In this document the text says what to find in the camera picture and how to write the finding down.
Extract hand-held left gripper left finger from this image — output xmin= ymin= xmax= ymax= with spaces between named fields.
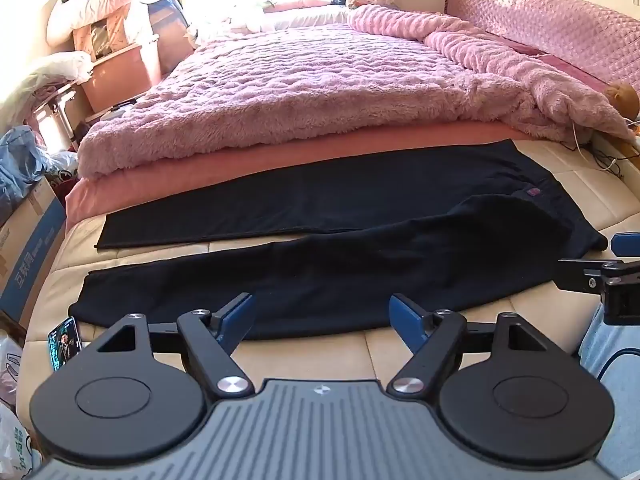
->
xmin=92 ymin=292 xmax=257 ymax=398

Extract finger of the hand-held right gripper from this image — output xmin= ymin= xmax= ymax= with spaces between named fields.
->
xmin=557 ymin=258 xmax=607 ymax=292
xmin=611 ymin=232 xmax=640 ymax=257

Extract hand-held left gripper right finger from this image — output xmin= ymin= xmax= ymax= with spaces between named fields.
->
xmin=389 ymin=294 xmax=547 ymax=398

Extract black pants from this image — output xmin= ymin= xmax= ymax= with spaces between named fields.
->
xmin=67 ymin=139 xmax=609 ymax=342

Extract person's leg in blue jeans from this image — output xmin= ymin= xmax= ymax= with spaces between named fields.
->
xmin=576 ymin=304 xmax=640 ymax=480

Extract brown teddy bear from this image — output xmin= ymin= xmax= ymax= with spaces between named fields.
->
xmin=602 ymin=81 xmax=640 ymax=137

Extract salmon pink bed sheet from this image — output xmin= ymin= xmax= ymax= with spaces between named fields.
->
xmin=65 ymin=122 xmax=527 ymax=235

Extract smartphone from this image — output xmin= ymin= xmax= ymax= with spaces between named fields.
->
xmin=46 ymin=316 xmax=84 ymax=374

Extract cardboard box with blue print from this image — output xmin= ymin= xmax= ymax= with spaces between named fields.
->
xmin=0 ymin=179 xmax=69 ymax=330

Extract pink fluffy blanket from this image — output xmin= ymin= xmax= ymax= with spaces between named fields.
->
xmin=77 ymin=4 xmax=637 ymax=179

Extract pink quilted headboard cover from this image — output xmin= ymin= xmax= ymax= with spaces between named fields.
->
xmin=445 ymin=0 xmax=640 ymax=92

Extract white plastic bag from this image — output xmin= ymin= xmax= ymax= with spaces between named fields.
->
xmin=0 ymin=335 xmax=43 ymax=480

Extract orange storage box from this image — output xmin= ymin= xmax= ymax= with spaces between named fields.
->
xmin=79 ymin=42 xmax=164 ymax=112

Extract blue plastic bag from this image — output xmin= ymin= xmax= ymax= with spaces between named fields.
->
xmin=0 ymin=126 xmax=52 ymax=228

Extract blue and white bag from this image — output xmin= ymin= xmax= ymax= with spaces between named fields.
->
xmin=147 ymin=0 xmax=194 ymax=57

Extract white bedding bundle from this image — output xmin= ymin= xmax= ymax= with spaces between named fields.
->
xmin=0 ymin=50 xmax=97 ymax=128

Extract white pillow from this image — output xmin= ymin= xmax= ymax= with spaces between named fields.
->
xmin=47 ymin=0 xmax=172 ymax=47

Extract black cable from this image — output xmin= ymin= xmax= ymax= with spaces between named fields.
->
xmin=590 ymin=137 xmax=640 ymax=180

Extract white cable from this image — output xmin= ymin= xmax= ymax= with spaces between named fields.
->
xmin=569 ymin=119 xmax=597 ymax=152

